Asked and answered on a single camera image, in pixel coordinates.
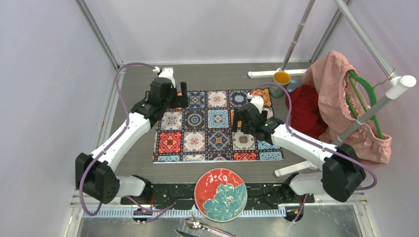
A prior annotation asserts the colourful patterned placemat cloth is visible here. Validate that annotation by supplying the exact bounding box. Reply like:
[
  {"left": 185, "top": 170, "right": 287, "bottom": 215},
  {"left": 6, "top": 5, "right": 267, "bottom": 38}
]
[{"left": 153, "top": 89, "right": 283, "bottom": 163}]

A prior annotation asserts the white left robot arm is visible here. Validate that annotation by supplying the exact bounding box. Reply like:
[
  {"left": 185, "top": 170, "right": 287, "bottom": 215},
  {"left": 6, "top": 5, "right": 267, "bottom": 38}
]
[{"left": 75, "top": 77, "right": 189, "bottom": 204}]

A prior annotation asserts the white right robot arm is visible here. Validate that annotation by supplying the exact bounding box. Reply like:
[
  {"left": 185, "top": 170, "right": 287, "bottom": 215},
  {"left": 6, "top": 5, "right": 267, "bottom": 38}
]
[{"left": 233, "top": 103, "right": 366, "bottom": 202}]

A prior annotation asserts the red cloth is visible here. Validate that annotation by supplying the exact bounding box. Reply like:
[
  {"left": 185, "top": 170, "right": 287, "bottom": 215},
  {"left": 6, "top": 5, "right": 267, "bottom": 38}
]
[{"left": 285, "top": 84, "right": 328, "bottom": 139}]

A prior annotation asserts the blue mug with yellow inside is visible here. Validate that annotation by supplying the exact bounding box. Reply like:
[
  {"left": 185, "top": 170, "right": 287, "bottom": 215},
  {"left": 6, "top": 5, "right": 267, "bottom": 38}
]
[{"left": 269, "top": 72, "right": 297, "bottom": 98}]

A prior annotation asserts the red plate with teal flower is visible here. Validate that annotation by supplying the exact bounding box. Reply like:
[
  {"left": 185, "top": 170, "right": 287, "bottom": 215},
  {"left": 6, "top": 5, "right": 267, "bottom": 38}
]
[{"left": 194, "top": 168, "right": 248, "bottom": 222}]

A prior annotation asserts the pink fabric garment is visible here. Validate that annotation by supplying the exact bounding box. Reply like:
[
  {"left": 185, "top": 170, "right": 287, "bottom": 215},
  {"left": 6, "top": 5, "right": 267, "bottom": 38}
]
[{"left": 302, "top": 50, "right": 392, "bottom": 164}]

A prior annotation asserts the green clothes hanger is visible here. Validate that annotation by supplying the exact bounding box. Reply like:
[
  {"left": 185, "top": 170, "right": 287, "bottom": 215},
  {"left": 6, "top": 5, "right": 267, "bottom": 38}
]
[{"left": 345, "top": 69, "right": 383, "bottom": 141}]

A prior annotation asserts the metal spoon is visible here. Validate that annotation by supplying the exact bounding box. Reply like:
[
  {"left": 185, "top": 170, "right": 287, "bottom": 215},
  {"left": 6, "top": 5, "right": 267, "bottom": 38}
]
[{"left": 185, "top": 218, "right": 236, "bottom": 237}]

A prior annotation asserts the metal knife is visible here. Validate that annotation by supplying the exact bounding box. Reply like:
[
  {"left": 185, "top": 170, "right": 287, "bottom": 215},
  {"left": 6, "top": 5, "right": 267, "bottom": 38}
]
[{"left": 174, "top": 230, "right": 198, "bottom": 237}]

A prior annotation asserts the white and grey clothes rack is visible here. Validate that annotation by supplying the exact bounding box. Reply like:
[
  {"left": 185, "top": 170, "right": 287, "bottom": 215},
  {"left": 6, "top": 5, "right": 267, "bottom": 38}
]
[{"left": 247, "top": 0, "right": 418, "bottom": 178}]

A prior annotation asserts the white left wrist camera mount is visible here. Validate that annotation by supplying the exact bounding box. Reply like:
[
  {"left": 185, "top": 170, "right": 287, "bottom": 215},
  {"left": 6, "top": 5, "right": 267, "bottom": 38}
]
[{"left": 153, "top": 67, "right": 176, "bottom": 88}]

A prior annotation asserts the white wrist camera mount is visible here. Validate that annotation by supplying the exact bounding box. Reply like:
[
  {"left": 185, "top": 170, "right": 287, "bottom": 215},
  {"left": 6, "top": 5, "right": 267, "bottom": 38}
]
[
  {"left": 153, "top": 67, "right": 176, "bottom": 88},
  {"left": 247, "top": 93, "right": 264, "bottom": 113}
]

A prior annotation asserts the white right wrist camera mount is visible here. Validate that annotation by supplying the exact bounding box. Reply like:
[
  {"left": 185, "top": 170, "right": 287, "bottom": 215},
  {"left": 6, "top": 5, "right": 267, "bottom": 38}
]
[{"left": 247, "top": 93, "right": 264, "bottom": 113}]

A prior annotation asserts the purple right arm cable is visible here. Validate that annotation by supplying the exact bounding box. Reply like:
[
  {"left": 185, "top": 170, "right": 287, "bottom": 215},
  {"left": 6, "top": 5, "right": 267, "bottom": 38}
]
[{"left": 249, "top": 81, "right": 378, "bottom": 223}]

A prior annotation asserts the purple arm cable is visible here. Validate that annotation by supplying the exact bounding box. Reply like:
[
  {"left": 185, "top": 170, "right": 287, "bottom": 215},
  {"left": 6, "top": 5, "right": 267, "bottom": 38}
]
[
  {"left": 249, "top": 81, "right": 378, "bottom": 223},
  {"left": 78, "top": 62, "right": 175, "bottom": 224}
]

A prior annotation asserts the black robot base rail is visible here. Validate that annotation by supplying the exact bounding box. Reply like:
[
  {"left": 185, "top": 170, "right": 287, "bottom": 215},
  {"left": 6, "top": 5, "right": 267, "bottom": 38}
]
[{"left": 134, "top": 183, "right": 303, "bottom": 210}]

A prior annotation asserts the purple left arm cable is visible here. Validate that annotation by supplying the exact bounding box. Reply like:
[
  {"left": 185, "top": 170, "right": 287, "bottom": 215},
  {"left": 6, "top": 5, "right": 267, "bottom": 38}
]
[{"left": 78, "top": 62, "right": 175, "bottom": 224}]

